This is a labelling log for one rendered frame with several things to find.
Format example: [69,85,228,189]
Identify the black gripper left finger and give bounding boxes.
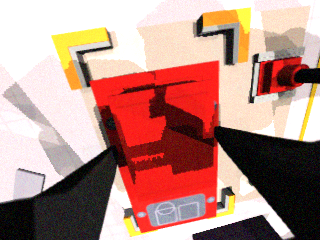
[0,145,118,240]

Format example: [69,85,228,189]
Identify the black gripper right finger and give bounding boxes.
[214,126,320,236]

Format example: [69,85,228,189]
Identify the yellow rectangular frame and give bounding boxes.
[298,56,320,140]

